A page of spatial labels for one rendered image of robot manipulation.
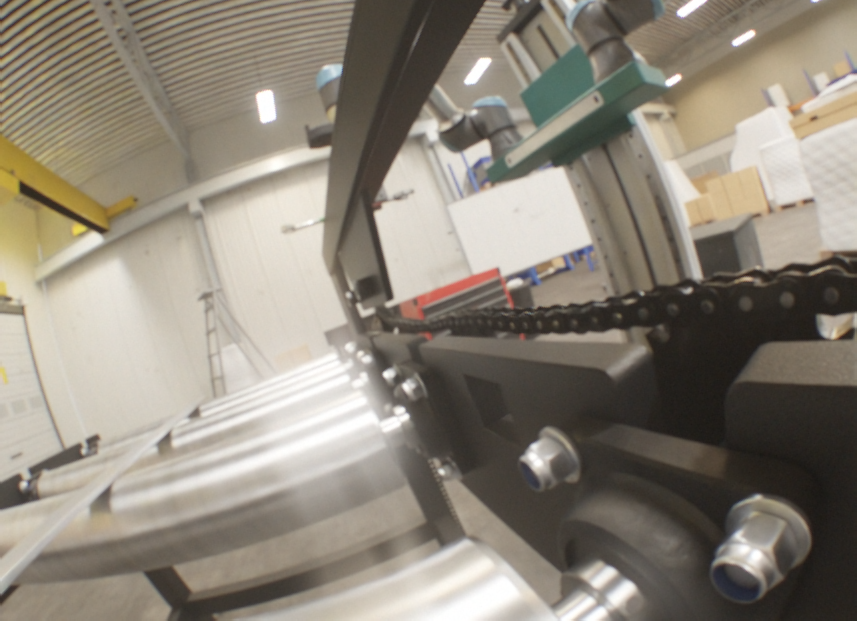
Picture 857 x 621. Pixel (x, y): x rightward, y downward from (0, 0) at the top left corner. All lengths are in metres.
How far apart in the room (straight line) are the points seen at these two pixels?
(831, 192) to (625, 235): 2.63
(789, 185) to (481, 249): 6.37
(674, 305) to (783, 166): 8.09
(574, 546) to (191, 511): 0.32
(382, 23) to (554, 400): 0.21
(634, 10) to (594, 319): 0.85
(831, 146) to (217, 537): 3.62
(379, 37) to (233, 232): 10.87
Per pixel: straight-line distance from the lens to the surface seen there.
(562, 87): 1.20
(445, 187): 11.77
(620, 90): 0.90
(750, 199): 8.36
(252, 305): 10.56
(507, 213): 5.04
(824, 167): 3.52
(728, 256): 1.22
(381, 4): 0.21
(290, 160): 10.89
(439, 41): 0.29
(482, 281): 2.68
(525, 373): 0.18
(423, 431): 0.35
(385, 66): 0.21
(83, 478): 0.85
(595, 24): 0.99
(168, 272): 11.47
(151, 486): 0.41
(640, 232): 1.19
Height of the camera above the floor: 0.99
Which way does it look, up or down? 2 degrees down
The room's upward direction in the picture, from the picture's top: 21 degrees counter-clockwise
